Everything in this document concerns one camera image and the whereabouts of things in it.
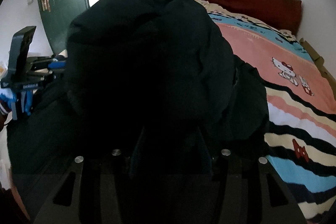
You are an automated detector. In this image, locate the brown cardboard beside bed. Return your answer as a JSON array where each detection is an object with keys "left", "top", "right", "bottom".
[{"left": 299, "top": 38, "right": 336, "bottom": 98}]

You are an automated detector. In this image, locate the large black garment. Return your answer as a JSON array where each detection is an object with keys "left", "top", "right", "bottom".
[{"left": 7, "top": 0, "right": 269, "bottom": 223}]

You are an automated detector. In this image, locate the blue gloved left hand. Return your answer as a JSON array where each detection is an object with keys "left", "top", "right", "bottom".
[{"left": 0, "top": 88, "right": 33, "bottom": 115}]

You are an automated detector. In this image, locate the pink striped cartoon bed blanket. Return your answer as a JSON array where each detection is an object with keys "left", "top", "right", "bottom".
[{"left": 198, "top": 0, "right": 335, "bottom": 223}]

